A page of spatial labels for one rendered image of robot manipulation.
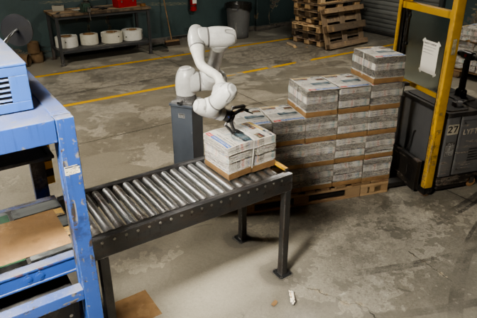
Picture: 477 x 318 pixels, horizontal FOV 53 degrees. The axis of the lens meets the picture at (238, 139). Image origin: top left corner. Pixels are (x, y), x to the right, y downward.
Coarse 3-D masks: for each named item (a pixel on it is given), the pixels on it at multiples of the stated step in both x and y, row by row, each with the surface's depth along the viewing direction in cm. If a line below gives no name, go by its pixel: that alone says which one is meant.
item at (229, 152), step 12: (216, 132) 307; (228, 132) 308; (216, 144) 296; (228, 144) 291; (240, 144) 291; (216, 156) 302; (228, 156) 288; (240, 156) 294; (228, 168) 294; (240, 168) 298
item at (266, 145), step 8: (240, 128) 314; (248, 128) 314; (256, 128) 313; (264, 128) 314; (256, 136) 302; (264, 136) 302; (272, 136) 304; (264, 144) 303; (272, 144) 307; (264, 152) 305; (272, 152) 310; (256, 160) 305; (264, 160) 309
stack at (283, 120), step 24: (240, 120) 383; (264, 120) 383; (288, 120) 382; (312, 120) 389; (336, 120) 396; (360, 120) 403; (312, 144) 398; (336, 144) 405; (360, 144) 413; (312, 168) 408; (336, 168) 415; (360, 168) 422; (312, 192) 417
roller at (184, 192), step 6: (162, 174) 306; (168, 174) 305; (168, 180) 299; (174, 180) 297; (174, 186) 293; (180, 186) 290; (180, 192) 286; (186, 192) 283; (186, 198) 281; (192, 198) 277
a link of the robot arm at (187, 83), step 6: (186, 66) 365; (180, 72) 360; (186, 72) 359; (192, 72) 361; (198, 72) 366; (180, 78) 360; (186, 78) 359; (192, 78) 361; (198, 78) 362; (180, 84) 361; (186, 84) 361; (192, 84) 362; (198, 84) 363; (180, 90) 363; (186, 90) 363; (192, 90) 364; (198, 90) 367; (180, 96) 366; (186, 96) 365
